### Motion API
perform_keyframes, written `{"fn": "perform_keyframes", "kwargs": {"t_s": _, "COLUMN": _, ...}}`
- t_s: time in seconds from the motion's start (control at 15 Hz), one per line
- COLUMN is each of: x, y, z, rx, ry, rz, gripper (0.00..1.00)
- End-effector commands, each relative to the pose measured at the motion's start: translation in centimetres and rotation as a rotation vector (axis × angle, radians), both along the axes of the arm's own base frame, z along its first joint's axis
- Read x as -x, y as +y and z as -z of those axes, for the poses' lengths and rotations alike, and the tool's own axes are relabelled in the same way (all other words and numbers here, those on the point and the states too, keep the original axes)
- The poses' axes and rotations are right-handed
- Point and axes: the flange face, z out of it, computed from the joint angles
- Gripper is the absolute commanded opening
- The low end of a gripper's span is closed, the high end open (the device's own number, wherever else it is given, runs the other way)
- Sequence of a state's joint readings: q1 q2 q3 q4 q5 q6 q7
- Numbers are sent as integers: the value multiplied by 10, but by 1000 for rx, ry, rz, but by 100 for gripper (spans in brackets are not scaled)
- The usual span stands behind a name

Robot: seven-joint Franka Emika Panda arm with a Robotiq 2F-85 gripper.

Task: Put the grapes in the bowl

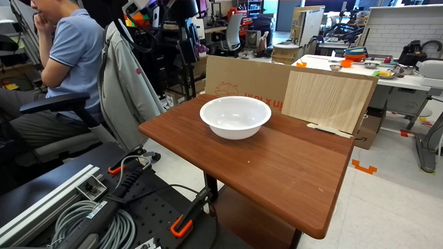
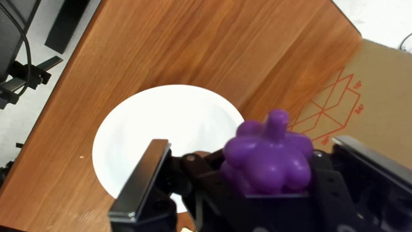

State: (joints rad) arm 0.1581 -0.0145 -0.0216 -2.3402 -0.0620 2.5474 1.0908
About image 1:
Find silver rail end bracket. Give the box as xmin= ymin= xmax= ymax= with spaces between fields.
xmin=77 ymin=175 xmax=108 ymax=203

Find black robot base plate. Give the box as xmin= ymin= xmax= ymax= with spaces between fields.
xmin=0 ymin=143 xmax=223 ymax=249

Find white plastic bowl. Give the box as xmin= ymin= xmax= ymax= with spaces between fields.
xmin=198 ymin=95 xmax=273 ymax=142

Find grey coiled cable bundle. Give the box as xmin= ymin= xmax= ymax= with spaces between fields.
xmin=49 ymin=200 xmax=137 ymax=249

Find long aluminium rail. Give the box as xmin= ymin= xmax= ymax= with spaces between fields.
xmin=0 ymin=164 xmax=108 ymax=247

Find black metal table frame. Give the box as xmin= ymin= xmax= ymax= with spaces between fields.
xmin=203 ymin=172 xmax=304 ymax=249

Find person in blue polo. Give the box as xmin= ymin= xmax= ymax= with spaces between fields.
xmin=0 ymin=0 xmax=108 ymax=150

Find brown wooden lower shelf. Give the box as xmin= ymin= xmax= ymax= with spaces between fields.
xmin=214 ymin=185 xmax=297 ymax=249

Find brown wooden table top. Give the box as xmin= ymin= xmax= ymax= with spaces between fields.
xmin=137 ymin=95 xmax=356 ymax=241

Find grey jacket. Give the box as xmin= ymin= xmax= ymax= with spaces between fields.
xmin=97 ymin=20 xmax=167 ymax=154

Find white mesh office chair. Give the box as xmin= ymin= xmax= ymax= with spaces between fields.
xmin=221 ymin=13 xmax=244 ymax=55

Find red stacked bowls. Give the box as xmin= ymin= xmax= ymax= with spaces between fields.
xmin=344 ymin=48 xmax=370 ymax=64

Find white pegboard panel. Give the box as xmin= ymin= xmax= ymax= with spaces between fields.
xmin=364 ymin=5 xmax=443 ymax=60

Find black armrest office chair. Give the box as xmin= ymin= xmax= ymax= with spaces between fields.
xmin=0 ymin=95 xmax=117 ymax=196

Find black clamp with orange handle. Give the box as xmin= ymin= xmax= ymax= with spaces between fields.
xmin=169 ymin=186 xmax=219 ymax=240
xmin=107 ymin=147 xmax=164 ymax=179

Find small cardboard box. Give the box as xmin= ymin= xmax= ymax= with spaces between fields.
xmin=353 ymin=108 xmax=387 ymax=151

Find large cardboard panel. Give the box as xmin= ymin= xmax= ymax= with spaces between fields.
xmin=204 ymin=55 xmax=380 ymax=140

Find thick black cable connector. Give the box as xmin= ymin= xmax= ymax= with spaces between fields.
xmin=54 ymin=158 xmax=146 ymax=249

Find black bag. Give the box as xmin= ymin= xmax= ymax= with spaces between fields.
xmin=399 ymin=39 xmax=443 ymax=67

